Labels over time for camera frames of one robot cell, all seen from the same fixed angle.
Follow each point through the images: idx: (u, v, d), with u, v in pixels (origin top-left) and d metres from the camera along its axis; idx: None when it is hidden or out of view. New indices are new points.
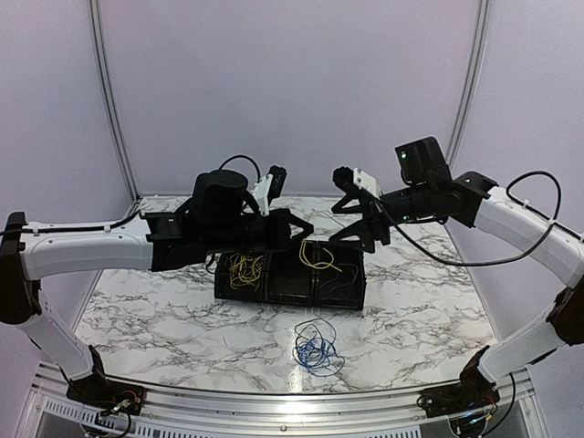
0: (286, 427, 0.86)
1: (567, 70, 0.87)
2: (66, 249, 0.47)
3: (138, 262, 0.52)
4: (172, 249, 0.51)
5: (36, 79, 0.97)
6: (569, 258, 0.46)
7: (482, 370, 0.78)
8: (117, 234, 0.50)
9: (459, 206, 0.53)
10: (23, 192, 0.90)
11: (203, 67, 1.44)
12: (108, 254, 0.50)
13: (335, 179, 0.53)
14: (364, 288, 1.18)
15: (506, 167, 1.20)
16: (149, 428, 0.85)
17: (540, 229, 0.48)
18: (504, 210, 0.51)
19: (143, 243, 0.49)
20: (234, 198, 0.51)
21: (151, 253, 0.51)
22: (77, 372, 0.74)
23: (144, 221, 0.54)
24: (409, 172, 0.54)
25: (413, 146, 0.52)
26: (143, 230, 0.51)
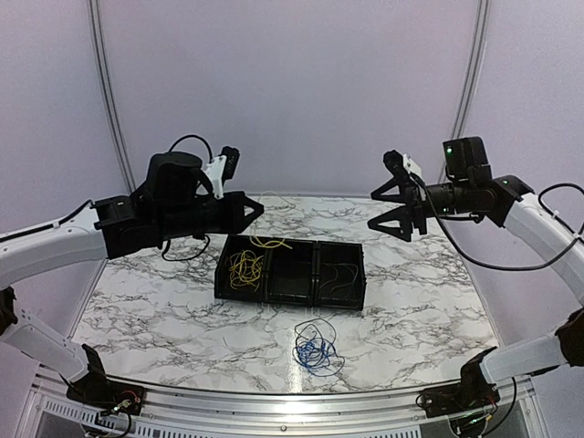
0: (286, 427, 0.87)
1: (567, 70, 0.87)
2: (24, 253, 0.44)
3: (94, 252, 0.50)
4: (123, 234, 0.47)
5: (34, 79, 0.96)
6: None
7: (482, 368, 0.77)
8: (66, 229, 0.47)
9: (494, 203, 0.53)
10: (22, 192, 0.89)
11: (203, 67, 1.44)
12: (62, 250, 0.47)
13: (384, 162, 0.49)
14: (364, 287, 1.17)
15: (506, 167, 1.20)
16: (149, 428, 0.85)
17: (563, 241, 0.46)
18: (529, 216, 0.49)
19: (95, 232, 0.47)
20: (188, 179, 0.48)
21: (103, 240, 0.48)
22: (73, 371, 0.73)
23: (92, 211, 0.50)
24: (453, 166, 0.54)
25: (460, 142, 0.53)
26: (93, 219, 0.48)
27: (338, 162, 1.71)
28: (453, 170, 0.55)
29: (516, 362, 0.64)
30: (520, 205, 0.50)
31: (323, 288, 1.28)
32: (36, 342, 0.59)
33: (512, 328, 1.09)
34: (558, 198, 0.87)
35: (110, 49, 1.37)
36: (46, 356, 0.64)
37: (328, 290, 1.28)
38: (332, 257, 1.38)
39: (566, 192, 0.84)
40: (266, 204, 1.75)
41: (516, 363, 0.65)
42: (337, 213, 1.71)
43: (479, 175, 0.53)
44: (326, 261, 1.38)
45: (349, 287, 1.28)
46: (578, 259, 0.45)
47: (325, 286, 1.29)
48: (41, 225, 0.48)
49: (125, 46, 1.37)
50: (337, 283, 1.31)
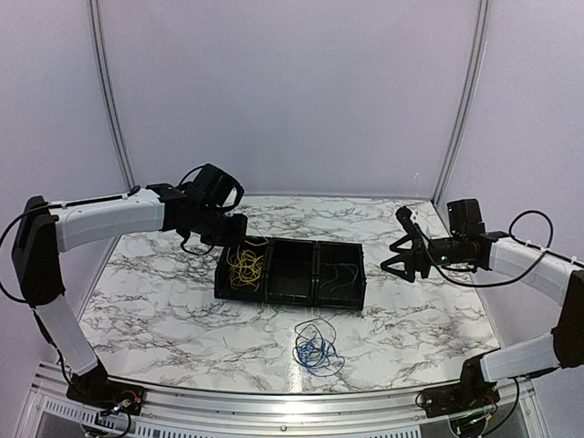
0: (286, 427, 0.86)
1: (567, 69, 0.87)
2: (99, 216, 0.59)
3: (150, 222, 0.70)
4: (180, 205, 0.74)
5: (32, 79, 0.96)
6: (556, 276, 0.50)
7: (482, 364, 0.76)
8: (134, 200, 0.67)
9: (476, 253, 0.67)
10: (21, 192, 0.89)
11: (202, 68, 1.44)
12: (128, 216, 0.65)
13: (397, 214, 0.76)
14: (364, 288, 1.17)
15: (507, 167, 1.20)
16: (149, 428, 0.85)
17: (531, 256, 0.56)
18: (504, 247, 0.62)
19: (158, 205, 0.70)
20: (223, 187, 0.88)
21: (162, 212, 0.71)
22: (83, 364, 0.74)
23: (148, 192, 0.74)
24: (453, 223, 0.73)
25: (458, 203, 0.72)
26: (151, 197, 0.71)
27: (338, 162, 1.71)
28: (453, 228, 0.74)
29: (515, 362, 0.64)
30: (496, 243, 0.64)
31: (323, 287, 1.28)
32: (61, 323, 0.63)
33: (512, 328, 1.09)
34: (560, 198, 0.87)
35: (110, 49, 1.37)
36: (58, 342, 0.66)
37: (328, 291, 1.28)
38: (332, 257, 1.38)
39: (567, 192, 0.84)
40: (266, 204, 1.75)
41: (513, 360, 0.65)
42: (337, 213, 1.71)
43: (471, 230, 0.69)
44: (326, 260, 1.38)
45: (349, 288, 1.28)
46: (547, 266, 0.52)
47: (325, 286, 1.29)
48: (112, 198, 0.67)
49: (124, 46, 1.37)
50: (338, 283, 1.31)
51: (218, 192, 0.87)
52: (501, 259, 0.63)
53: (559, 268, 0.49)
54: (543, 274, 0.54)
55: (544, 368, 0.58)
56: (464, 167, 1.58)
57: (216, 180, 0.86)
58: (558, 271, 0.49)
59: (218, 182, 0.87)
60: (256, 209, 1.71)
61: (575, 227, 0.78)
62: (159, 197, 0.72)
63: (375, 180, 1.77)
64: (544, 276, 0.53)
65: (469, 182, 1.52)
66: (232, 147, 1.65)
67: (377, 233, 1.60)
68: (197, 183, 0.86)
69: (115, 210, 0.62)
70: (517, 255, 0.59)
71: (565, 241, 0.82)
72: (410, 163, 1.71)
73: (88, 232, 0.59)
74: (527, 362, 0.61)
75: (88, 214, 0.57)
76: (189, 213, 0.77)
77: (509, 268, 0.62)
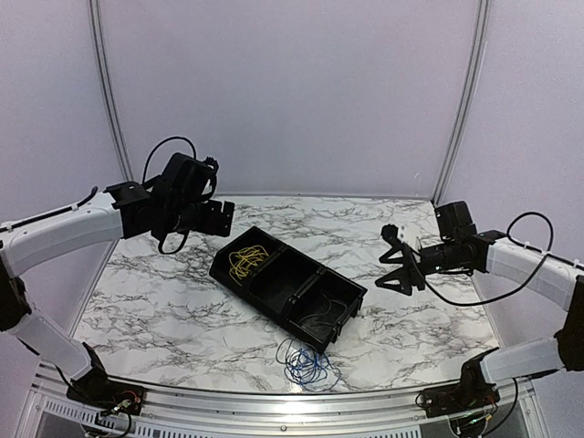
0: (286, 427, 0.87)
1: (566, 71, 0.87)
2: (42, 235, 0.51)
3: (109, 231, 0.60)
4: (139, 212, 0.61)
5: (34, 82, 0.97)
6: (560, 281, 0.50)
7: (482, 367, 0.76)
8: (85, 211, 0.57)
9: (473, 255, 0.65)
10: (21, 192, 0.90)
11: (202, 68, 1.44)
12: (81, 231, 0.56)
13: (383, 232, 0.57)
14: (352, 305, 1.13)
15: (506, 168, 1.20)
16: (149, 428, 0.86)
17: (535, 262, 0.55)
18: (502, 251, 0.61)
19: (111, 212, 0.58)
20: (188, 178, 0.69)
21: (120, 218, 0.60)
22: (78, 369, 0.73)
23: (106, 196, 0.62)
24: (443, 228, 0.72)
25: (445, 209, 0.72)
26: (107, 203, 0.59)
27: (337, 162, 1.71)
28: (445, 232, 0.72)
29: (516, 361, 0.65)
30: (494, 245, 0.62)
31: (300, 314, 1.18)
32: (48, 333, 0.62)
33: (513, 328, 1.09)
34: (560, 199, 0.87)
35: (109, 49, 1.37)
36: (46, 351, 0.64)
37: (303, 323, 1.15)
38: (319, 284, 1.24)
39: (567, 192, 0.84)
40: (266, 204, 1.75)
41: (515, 359, 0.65)
42: (337, 213, 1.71)
43: (463, 232, 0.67)
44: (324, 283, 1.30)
45: (328, 324, 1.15)
46: (550, 272, 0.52)
47: (301, 318, 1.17)
48: (61, 209, 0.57)
49: (124, 46, 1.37)
50: (321, 315, 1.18)
51: (192, 183, 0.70)
52: (500, 262, 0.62)
53: (567, 275, 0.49)
54: (545, 278, 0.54)
55: (547, 368, 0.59)
56: (464, 167, 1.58)
57: (185, 171, 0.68)
58: (564, 277, 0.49)
59: (189, 172, 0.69)
60: (256, 209, 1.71)
61: (575, 228, 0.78)
62: (114, 203, 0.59)
63: (375, 179, 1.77)
64: (545, 281, 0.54)
65: (469, 182, 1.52)
66: (231, 147, 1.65)
67: (377, 233, 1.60)
68: (164, 176, 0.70)
69: (62, 226, 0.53)
70: (519, 258, 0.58)
71: (565, 240, 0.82)
72: (410, 163, 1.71)
73: (39, 251, 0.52)
74: (529, 360, 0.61)
75: (35, 235, 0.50)
76: (151, 219, 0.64)
77: (508, 270, 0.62)
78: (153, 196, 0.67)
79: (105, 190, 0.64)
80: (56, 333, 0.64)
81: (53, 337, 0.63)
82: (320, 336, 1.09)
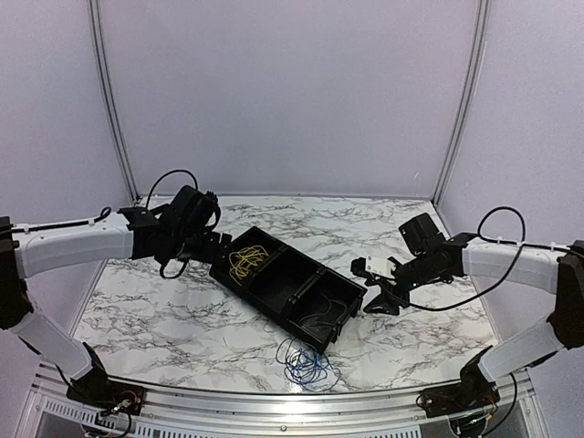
0: (286, 427, 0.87)
1: (567, 70, 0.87)
2: (57, 244, 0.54)
3: (116, 249, 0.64)
4: (148, 235, 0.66)
5: (34, 83, 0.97)
6: (542, 266, 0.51)
7: (481, 368, 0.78)
8: (100, 226, 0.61)
9: (447, 262, 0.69)
10: (20, 192, 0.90)
11: (202, 68, 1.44)
12: (93, 245, 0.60)
13: (353, 269, 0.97)
14: (353, 304, 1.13)
15: (506, 168, 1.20)
16: (149, 428, 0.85)
17: (510, 254, 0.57)
18: (477, 252, 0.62)
19: (125, 232, 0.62)
20: (200, 210, 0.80)
21: (130, 239, 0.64)
22: (78, 367, 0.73)
23: (120, 217, 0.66)
24: (413, 242, 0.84)
25: (409, 224, 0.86)
26: (120, 223, 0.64)
27: (337, 162, 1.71)
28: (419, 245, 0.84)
29: (516, 354, 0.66)
30: (465, 247, 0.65)
31: (300, 316, 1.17)
32: (48, 334, 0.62)
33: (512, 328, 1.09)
34: (560, 199, 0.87)
35: (109, 49, 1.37)
36: (45, 349, 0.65)
37: (303, 323, 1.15)
38: (319, 284, 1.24)
39: (566, 192, 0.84)
40: (266, 204, 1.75)
41: (513, 352, 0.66)
42: (337, 213, 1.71)
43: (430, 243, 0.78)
44: None
45: (328, 323, 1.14)
46: (531, 260, 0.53)
47: (301, 318, 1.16)
48: (78, 222, 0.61)
49: (124, 46, 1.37)
50: (321, 314, 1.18)
51: (197, 213, 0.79)
52: (475, 263, 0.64)
53: (547, 258, 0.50)
54: (525, 266, 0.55)
55: (546, 352, 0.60)
56: (464, 167, 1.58)
57: (195, 203, 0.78)
58: (547, 262, 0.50)
59: (196, 205, 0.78)
60: (256, 209, 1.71)
61: (574, 228, 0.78)
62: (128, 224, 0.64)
63: (375, 179, 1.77)
64: (527, 269, 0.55)
65: (469, 182, 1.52)
66: (231, 147, 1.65)
67: (376, 233, 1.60)
68: (174, 204, 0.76)
69: (77, 238, 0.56)
70: (495, 255, 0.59)
71: (565, 240, 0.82)
72: (410, 163, 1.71)
73: (51, 257, 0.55)
74: (528, 352, 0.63)
75: (52, 241, 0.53)
76: (159, 244, 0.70)
77: (486, 268, 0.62)
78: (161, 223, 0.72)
79: (120, 211, 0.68)
80: (55, 334, 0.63)
81: (52, 337, 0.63)
82: (320, 336, 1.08)
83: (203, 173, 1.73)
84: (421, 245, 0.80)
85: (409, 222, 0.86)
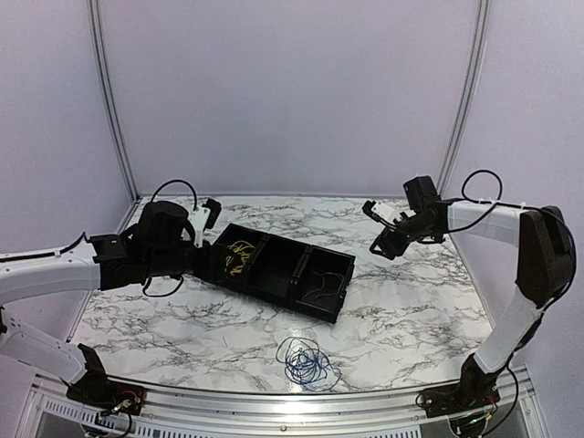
0: (286, 427, 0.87)
1: (567, 70, 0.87)
2: (21, 276, 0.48)
3: (86, 281, 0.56)
4: (118, 268, 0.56)
5: (32, 83, 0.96)
6: (506, 220, 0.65)
7: (478, 359, 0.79)
8: (67, 258, 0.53)
9: (434, 219, 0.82)
10: (20, 192, 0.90)
11: (201, 68, 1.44)
12: (57, 277, 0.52)
13: (364, 208, 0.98)
14: (350, 272, 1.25)
15: (506, 168, 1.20)
16: (149, 428, 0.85)
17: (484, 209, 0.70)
18: (460, 208, 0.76)
19: (90, 265, 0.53)
20: (169, 229, 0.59)
21: (98, 272, 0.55)
22: (71, 371, 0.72)
23: (88, 246, 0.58)
24: (411, 202, 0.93)
25: (413, 183, 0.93)
26: (89, 254, 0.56)
27: (337, 163, 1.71)
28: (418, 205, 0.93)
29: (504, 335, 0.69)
30: (452, 206, 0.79)
31: (300, 294, 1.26)
32: (32, 347, 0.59)
33: None
34: (560, 199, 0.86)
35: (109, 49, 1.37)
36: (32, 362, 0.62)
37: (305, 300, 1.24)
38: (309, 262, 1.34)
39: (566, 192, 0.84)
40: (266, 204, 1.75)
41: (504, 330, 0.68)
42: (337, 213, 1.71)
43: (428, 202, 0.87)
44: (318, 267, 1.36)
45: (331, 293, 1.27)
46: (500, 214, 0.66)
47: (302, 296, 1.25)
48: (44, 255, 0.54)
49: (124, 46, 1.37)
50: (318, 291, 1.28)
51: (166, 234, 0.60)
52: (456, 217, 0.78)
53: (513, 213, 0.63)
54: (495, 222, 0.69)
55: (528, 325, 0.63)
56: (464, 167, 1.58)
57: (160, 220, 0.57)
58: (511, 216, 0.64)
59: (161, 224, 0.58)
60: (256, 209, 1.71)
61: (575, 228, 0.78)
62: (95, 255, 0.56)
63: (376, 179, 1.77)
64: (495, 224, 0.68)
65: (469, 182, 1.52)
66: (231, 147, 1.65)
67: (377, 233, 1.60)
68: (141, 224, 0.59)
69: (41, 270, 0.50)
70: (473, 210, 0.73)
71: None
72: (410, 163, 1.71)
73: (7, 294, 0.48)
74: (516, 327, 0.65)
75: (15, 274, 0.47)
76: (131, 274, 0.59)
77: (464, 222, 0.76)
78: (133, 248, 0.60)
79: (89, 238, 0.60)
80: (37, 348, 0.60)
81: (36, 351, 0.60)
82: (329, 307, 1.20)
83: (203, 173, 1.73)
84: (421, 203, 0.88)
85: (414, 181, 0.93)
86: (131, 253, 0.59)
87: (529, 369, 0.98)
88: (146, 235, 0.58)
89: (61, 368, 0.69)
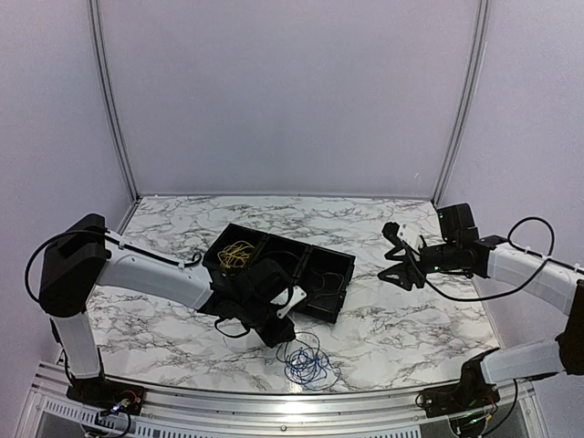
0: (286, 426, 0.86)
1: (567, 69, 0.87)
2: (147, 270, 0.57)
3: (185, 297, 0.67)
4: (222, 300, 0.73)
5: (33, 81, 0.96)
6: (557, 286, 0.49)
7: (482, 367, 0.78)
8: (188, 273, 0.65)
9: (473, 261, 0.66)
10: (20, 192, 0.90)
11: (202, 68, 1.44)
12: (172, 284, 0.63)
13: (383, 231, 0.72)
14: (350, 271, 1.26)
15: (507, 167, 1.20)
16: (149, 428, 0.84)
17: (534, 265, 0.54)
18: (503, 255, 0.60)
19: (205, 288, 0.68)
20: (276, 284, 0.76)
21: (203, 295, 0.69)
22: (81, 372, 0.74)
23: (202, 268, 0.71)
24: (445, 230, 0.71)
25: (450, 210, 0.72)
26: (204, 277, 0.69)
27: (337, 163, 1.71)
28: (449, 234, 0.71)
29: (517, 364, 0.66)
30: (495, 250, 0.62)
31: None
32: (83, 333, 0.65)
33: (510, 325, 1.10)
34: (560, 198, 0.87)
35: (110, 49, 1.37)
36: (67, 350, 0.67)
37: None
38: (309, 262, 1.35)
39: (567, 192, 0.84)
40: (266, 204, 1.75)
41: (515, 364, 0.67)
42: (337, 213, 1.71)
43: (465, 236, 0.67)
44: (316, 266, 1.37)
45: (331, 293, 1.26)
46: (549, 276, 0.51)
47: None
48: (168, 258, 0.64)
49: (125, 46, 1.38)
50: (318, 289, 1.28)
51: (269, 288, 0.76)
52: (501, 266, 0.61)
53: (563, 278, 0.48)
54: (545, 282, 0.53)
55: (547, 370, 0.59)
56: (463, 167, 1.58)
57: (271, 278, 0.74)
58: (563, 280, 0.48)
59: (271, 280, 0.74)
60: (256, 209, 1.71)
61: (573, 227, 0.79)
62: (210, 280, 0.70)
63: (376, 179, 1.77)
64: (546, 284, 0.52)
65: (469, 182, 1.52)
66: (231, 147, 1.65)
67: (377, 233, 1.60)
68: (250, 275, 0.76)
69: (167, 273, 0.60)
70: (519, 263, 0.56)
71: (565, 239, 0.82)
72: (410, 162, 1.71)
73: (130, 280, 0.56)
74: (533, 366, 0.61)
75: (140, 266, 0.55)
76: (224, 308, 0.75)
77: (510, 274, 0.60)
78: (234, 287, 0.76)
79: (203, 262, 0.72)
80: (87, 336, 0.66)
81: (81, 338, 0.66)
82: (329, 306, 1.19)
83: (203, 173, 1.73)
84: (453, 234, 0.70)
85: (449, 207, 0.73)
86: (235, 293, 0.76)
87: None
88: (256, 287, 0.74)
89: (77, 365, 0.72)
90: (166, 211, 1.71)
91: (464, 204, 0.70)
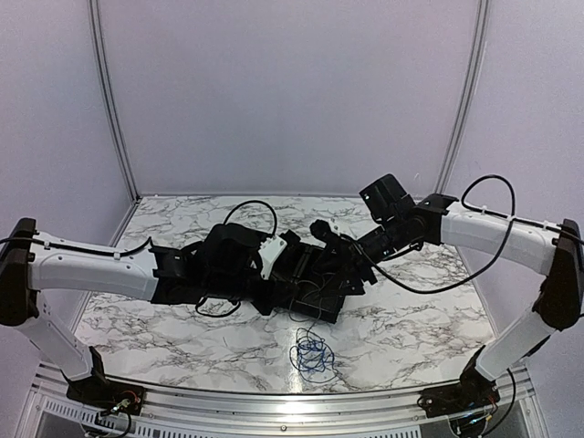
0: (286, 427, 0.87)
1: (567, 70, 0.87)
2: (73, 266, 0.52)
3: (137, 289, 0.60)
4: (174, 286, 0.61)
5: (33, 83, 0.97)
6: (533, 248, 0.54)
7: (479, 368, 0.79)
8: (127, 264, 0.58)
9: (423, 229, 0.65)
10: (21, 192, 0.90)
11: (201, 68, 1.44)
12: (111, 277, 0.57)
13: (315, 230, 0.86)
14: None
15: (507, 168, 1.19)
16: (149, 428, 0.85)
17: (502, 230, 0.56)
18: (459, 219, 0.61)
19: (150, 276, 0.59)
20: (239, 254, 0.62)
21: (154, 284, 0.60)
22: (79, 373, 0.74)
23: (150, 255, 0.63)
24: (377, 209, 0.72)
25: (375, 188, 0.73)
26: (150, 265, 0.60)
27: (337, 163, 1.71)
28: (383, 211, 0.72)
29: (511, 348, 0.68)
30: (447, 215, 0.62)
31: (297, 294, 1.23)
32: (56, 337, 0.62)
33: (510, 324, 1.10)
34: (560, 198, 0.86)
35: (110, 49, 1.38)
36: (54, 352, 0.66)
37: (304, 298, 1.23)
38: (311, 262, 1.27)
39: (567, 192, 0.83)
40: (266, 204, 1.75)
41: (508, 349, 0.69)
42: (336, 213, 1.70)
43: (401, 208, 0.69)
44: None
45: None
46: (521, 237, 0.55)
47: None
48: (104, 251, 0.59)
49: (125, 46, 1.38)
50: None
51: (231, 259, 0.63)
52: (457, 231, 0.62)
53: (540, 240, 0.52)
54: (517, 245, 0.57)
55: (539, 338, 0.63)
56: (464, 167, 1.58)
57: (224, 247, 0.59)
58: (540, 243, 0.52)
59: (225, 248, 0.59)
60: (256, 209, 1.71)
61: None
62: (156, 267, 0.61)
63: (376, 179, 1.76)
64: (519, 248, 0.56)
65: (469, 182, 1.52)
66: (230, 147, 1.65)
67: None
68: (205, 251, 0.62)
69: (98, 266, 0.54)
70: (484, 225, 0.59)
71: None
72: (410, 162, 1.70)
73: (63, 279, 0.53)
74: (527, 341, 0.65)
75: (66, 265, 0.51)
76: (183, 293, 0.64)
77: (471, 240, 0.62)
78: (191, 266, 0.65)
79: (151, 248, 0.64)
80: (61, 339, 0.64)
81: (57, 342, 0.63)
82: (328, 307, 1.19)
83: (203, 172, 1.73)
84: (389, 209, 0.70)
85: (373, 185, 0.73)
86: (189, 273, 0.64)
87: (529, 369, 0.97)
88: (212, 262, 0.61)
89: (68, 366, 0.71)
90: (166, 212, 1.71)
91: (390, 176, 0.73)
